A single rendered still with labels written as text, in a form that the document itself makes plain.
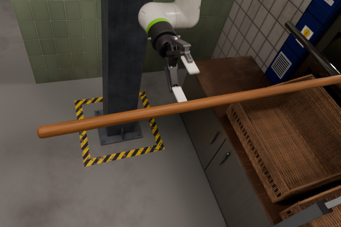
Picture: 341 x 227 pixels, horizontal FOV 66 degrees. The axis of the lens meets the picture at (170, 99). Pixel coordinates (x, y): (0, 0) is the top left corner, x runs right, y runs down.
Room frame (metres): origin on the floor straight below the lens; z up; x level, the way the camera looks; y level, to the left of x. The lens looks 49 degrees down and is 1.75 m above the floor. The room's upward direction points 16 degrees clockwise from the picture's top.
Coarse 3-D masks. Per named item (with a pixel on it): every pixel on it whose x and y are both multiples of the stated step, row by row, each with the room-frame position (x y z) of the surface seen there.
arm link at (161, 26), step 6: (156, 24) 0.74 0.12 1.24; (162, 24) 0.75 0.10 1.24; (168, 24) 0.76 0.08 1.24; (150, 30) 0.73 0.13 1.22; (156, 30) 0.72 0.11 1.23; (162, 30) 0.72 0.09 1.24; (168, 30) 0.72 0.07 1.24; (174, 30) 0.75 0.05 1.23; (150, 36) 0.72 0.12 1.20; (156, 36) 0.70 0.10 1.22
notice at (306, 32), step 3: (306, 27) 1.44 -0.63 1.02; (303, 30) 1.44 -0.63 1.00; (306, 30) 1.43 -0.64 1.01; (309, 30) 1.42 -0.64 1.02; (303, 33) 1.43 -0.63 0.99; (306, 33) 1.42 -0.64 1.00; (309, 33) 1.41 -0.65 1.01; (312, 33) 1.39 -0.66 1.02; (306, 36) 1.41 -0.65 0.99; (309, 36) 1.40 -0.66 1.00
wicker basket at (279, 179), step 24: (288, 96) 1.23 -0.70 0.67; (312, 96) 1.16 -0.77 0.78; (240, 120) 0.93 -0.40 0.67; (264, 120) 1.05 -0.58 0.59; (288, 120) 1.11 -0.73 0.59; (312, 120) 1.06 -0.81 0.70; (336, 120) 1.01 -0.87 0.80; (264, 144) 0.88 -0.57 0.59; (288, 144) 0.93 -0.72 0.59; (336, 144) 0.91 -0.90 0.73; (264, 168) 0.73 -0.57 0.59; (288, 168) 0.77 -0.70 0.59; (312, 168) 0.81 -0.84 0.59; (336, 168) 0.81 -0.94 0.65; (288, 192) 0.56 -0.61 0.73
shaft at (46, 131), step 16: (320, 80) 0.75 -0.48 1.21; (336, 80) 0.78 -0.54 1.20; (224, 96) 0.54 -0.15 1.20; (240, 96) 0.56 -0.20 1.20; (256, 96) 0.59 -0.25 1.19; (128, 112) 0.39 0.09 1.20; (144, 112) 0.41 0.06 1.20; (160, 112) 0.42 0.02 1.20; (176, 112) 0.45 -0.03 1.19; (48, 128) 0.29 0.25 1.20; (64, 128) 0.30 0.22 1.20; (80, 128) 0.31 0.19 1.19; (96, 128) 0.33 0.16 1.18
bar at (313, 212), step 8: (288, 24) 1.13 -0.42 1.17; (296, 32) 1.08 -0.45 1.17; (304, 40) 1.03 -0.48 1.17; (312, 48) 0.99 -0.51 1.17; (320, 56) 0.94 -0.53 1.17; (320, 64) 0.92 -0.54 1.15; (328, 64) 0.90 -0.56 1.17; (328, 72) 0.88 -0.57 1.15; (336, 72) 0.87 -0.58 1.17; (336, 200) 0.44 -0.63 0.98; (312, 208) 0.42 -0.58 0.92; (320, 208) 0.41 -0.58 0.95; (328, 208) 0.42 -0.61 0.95; (296, 216) 0.42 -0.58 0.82; (304, 216) 0.41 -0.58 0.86; (312, 216) 0.40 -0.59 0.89; (320, 216) 0.41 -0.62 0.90; (280, 224) 0.42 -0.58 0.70; (288, 224) 0.41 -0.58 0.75; (296, 224) 0.40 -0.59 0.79
